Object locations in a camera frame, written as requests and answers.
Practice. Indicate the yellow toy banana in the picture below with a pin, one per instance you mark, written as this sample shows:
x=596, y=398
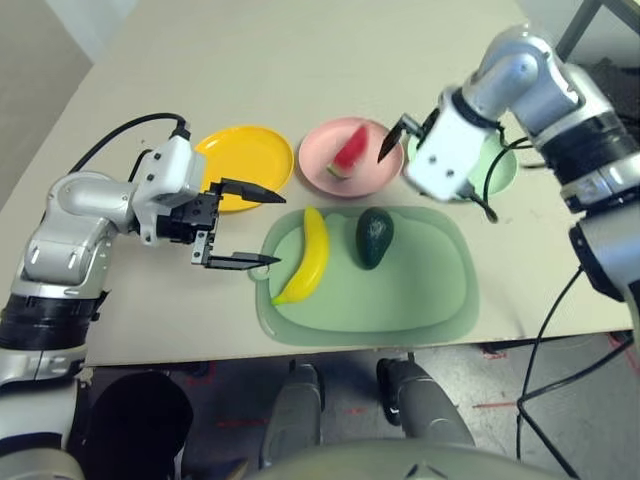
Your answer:
x=315, y=260

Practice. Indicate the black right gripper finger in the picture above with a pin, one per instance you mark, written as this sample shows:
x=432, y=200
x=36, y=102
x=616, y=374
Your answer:
x=392, y=140

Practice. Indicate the grey left robot leg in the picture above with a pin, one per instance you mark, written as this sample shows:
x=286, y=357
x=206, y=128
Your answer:
x=295, y=415

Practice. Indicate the grey robot leg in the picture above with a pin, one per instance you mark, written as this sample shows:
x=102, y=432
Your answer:
x=425, y=405
x=295, y=415

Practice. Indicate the dark green toy avocado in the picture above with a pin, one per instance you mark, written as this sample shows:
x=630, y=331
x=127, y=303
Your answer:
x=374, y=240

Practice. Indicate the pink round plate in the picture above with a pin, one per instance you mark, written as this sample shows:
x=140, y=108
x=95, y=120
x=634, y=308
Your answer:
x=320, y=155

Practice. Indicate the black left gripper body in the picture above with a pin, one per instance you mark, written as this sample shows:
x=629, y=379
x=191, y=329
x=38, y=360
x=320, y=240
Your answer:
x=192, y=220

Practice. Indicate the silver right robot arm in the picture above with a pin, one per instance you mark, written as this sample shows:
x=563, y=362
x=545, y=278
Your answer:
x=550, y=85

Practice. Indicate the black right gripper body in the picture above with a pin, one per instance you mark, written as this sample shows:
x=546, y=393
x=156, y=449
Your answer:
x=412, y=127

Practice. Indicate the mint green round plate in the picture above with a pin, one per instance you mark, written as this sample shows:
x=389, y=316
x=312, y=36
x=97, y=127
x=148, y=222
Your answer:
x=502, y=172

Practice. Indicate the yellow round plate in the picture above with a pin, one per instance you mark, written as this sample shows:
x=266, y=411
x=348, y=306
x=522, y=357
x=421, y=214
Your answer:
x=250, y=160

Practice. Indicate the green cutting board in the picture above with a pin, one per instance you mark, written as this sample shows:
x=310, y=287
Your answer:
x=400, y=300

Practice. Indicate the red toy watermelon slice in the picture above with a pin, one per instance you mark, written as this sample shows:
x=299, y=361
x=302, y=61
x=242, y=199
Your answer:
x=352, y=152

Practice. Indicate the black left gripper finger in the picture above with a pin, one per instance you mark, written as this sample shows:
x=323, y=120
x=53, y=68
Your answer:
x=250, y=192
x=240, y=261

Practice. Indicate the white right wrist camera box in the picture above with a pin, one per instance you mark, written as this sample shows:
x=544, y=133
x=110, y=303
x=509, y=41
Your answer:
x=447, y=155

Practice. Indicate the grey right robot leg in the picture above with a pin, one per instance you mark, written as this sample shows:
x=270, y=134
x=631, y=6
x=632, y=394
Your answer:
x=425, y=405

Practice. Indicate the grey robot torso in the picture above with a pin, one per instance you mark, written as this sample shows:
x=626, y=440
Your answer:
x=400, y=462

